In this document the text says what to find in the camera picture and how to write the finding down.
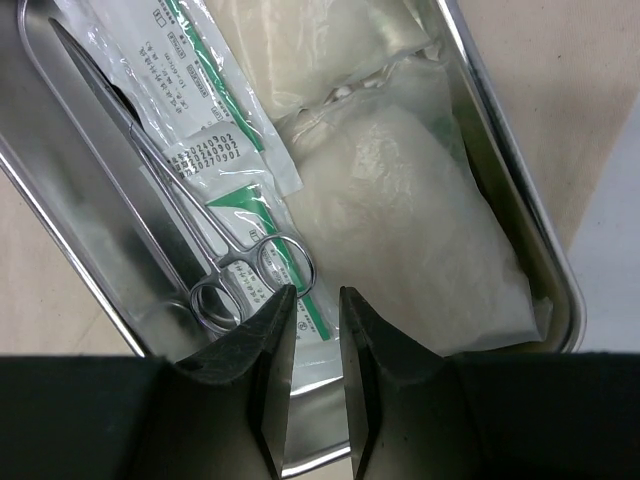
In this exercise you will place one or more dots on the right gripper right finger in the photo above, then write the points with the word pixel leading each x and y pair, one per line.
pixel 475 415

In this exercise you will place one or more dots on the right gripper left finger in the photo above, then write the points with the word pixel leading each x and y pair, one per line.
pixel 219 414

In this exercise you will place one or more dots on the steel surgical forceps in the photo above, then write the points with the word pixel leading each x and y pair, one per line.
pixel 216 301

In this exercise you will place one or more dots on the metal instrument tray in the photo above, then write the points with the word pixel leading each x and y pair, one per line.
pixel 145 298

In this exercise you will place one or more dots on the beige cloth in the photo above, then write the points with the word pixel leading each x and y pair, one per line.
pixel 565 72

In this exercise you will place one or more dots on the white gauze packet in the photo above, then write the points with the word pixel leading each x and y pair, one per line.
pixel 389 206
pixel 296 53

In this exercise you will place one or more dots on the green white suture packet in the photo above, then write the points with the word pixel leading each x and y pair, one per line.
pixel 185 78

